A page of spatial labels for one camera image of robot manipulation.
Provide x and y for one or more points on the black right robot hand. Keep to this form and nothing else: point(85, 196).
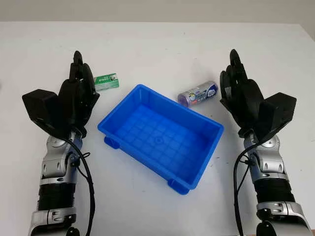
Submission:
point(246, 98)

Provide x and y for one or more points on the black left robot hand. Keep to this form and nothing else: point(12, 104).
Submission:
point(73, 98)

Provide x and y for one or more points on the purple garbage bag roll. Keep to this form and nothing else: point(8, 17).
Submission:
point(198, 94)

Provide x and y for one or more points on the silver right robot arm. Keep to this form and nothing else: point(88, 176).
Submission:
point(275, 186)

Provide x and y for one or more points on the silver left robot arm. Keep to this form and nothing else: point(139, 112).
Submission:
point(57, 179)

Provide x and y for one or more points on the blue plastic tray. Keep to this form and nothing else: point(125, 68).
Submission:
point(160, 137)

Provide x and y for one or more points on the small green staples box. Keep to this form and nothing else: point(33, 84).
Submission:
point(108, 82)

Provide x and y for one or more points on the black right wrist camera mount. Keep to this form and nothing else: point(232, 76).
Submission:
point(278, 110)

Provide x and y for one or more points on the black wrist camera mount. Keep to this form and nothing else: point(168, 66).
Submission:
point(278, 110)
point(39, 108)

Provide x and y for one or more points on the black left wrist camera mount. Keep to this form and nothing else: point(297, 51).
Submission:
point(39, 108)

